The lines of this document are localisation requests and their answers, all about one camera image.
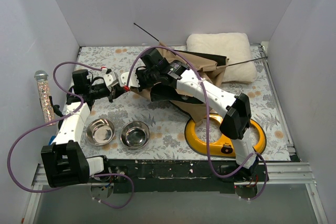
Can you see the yellow double bowl holder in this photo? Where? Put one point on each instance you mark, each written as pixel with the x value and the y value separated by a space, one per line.
pixel 219 144

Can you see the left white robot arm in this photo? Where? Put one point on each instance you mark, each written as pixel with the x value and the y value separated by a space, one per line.
pixel 71 127

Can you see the left steel bowl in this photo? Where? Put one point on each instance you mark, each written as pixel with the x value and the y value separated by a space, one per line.
pixel 100 132

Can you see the blue green toy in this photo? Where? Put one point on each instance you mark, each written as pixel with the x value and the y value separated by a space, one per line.
pixel 52 139

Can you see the right steel bowl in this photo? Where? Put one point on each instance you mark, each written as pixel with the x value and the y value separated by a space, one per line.
pixel 135 135

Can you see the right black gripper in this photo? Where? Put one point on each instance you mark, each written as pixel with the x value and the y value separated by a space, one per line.
pixel 140 77

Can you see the steel bowl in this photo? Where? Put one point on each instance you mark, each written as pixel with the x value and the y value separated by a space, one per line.
pixel 100 132
pixel 135 135

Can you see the cream fluffy pillow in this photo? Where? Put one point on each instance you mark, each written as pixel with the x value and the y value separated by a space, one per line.
pixel 234 46

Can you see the glitter toy microphone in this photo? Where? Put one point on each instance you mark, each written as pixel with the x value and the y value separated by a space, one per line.
pixel 41 78

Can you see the black tent pole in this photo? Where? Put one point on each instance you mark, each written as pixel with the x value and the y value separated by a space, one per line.
pixel 247 61
pixel 148 33

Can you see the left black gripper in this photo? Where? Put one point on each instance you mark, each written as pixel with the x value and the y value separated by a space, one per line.
pixel 107 91

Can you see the beige fabric pet tent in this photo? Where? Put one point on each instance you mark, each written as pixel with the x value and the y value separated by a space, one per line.
pixel 205 67

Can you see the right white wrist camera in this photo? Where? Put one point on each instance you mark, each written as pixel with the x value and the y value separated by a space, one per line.
pixel 129 79

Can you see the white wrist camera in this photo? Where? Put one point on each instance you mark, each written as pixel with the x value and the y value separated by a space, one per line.
pixel 110 78
pixel 129 79

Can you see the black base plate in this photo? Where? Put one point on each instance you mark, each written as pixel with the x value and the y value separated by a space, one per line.
pixel 161 175

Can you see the aluminium frame rail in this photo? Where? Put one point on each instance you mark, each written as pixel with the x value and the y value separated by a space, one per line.
pixel 290 197

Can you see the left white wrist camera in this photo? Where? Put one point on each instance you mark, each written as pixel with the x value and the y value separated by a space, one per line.
pixel 110 78

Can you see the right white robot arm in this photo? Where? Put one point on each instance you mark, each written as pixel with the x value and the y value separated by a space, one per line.
pixel 191 82

